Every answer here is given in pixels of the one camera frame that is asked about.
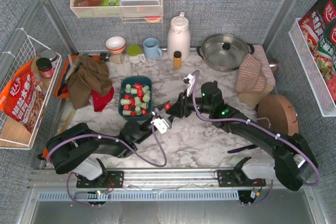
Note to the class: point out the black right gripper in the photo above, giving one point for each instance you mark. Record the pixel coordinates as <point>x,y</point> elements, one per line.
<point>180,104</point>

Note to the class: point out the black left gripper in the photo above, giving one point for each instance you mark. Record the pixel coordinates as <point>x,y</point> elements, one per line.
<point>153,115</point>

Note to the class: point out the green capsule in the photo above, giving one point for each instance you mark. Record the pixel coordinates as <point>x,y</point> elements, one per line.
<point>125,102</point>
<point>144,105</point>

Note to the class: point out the teal storage basket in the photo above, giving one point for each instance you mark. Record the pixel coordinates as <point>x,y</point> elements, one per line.
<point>128,91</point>

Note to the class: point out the red cloth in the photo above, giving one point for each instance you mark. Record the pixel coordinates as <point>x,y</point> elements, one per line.
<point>100,102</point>

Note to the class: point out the pink striped towel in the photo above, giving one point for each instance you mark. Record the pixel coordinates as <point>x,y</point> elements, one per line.
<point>250,76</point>

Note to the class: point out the brown cloth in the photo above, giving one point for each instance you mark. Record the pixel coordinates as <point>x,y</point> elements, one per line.
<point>90,75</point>

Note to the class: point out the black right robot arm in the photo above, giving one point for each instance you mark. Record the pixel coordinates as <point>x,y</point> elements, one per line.
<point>294,162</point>

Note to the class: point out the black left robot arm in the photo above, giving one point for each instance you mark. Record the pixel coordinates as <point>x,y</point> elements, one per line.
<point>72,147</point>

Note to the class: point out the orange spice bottle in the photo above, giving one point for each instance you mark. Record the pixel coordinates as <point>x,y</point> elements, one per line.
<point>177,60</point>

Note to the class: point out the green lid cup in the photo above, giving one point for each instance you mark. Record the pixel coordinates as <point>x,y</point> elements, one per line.
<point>135,54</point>

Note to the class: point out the blue mug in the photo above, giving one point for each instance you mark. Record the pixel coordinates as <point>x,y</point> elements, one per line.
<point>152,49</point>

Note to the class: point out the white thermos jug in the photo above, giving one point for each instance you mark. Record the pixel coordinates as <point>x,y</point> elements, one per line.
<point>179,37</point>

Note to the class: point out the pepper grinder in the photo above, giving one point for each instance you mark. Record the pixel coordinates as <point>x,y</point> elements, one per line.
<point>112,58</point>

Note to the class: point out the steel pot with lid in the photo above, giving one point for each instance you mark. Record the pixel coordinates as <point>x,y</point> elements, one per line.
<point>224,52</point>

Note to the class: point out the brown cardboard sheet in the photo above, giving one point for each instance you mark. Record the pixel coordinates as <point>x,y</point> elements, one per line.
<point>253,98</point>

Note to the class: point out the white orange bowl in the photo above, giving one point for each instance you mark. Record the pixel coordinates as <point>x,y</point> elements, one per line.
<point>115,44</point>

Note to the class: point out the round wooden board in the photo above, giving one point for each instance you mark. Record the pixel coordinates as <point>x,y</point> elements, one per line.
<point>275,112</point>

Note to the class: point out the pink egg tray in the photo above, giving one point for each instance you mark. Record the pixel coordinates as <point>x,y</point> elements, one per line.
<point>259,54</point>

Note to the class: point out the clear plastic containers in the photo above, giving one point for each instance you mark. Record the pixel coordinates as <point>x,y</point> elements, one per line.
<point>139,8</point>

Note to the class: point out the orange tray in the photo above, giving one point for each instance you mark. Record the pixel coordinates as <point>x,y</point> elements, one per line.
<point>61,82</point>

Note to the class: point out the silver lid jar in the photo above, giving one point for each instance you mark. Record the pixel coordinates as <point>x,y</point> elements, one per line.
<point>49,54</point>

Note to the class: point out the red lid jar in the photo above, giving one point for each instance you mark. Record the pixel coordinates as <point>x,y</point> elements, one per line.
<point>45,67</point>

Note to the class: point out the orange cup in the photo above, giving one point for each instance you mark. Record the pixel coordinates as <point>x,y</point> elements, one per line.
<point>45,153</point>

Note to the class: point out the red snack bag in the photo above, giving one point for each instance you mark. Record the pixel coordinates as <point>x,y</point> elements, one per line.
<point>20,99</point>

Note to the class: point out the red seasoning packet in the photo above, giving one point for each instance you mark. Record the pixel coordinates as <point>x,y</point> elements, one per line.
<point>318,29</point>

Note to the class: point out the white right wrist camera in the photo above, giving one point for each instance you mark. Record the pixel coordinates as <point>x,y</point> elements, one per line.
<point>189,80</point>

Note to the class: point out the purple handled knife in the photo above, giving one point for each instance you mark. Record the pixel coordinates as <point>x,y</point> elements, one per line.
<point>240,149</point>

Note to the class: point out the white wire basket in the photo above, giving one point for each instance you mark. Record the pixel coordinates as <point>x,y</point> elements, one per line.
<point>13,134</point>

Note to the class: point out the white mesh wall basket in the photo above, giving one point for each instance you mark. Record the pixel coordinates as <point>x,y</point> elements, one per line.
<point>316,82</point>

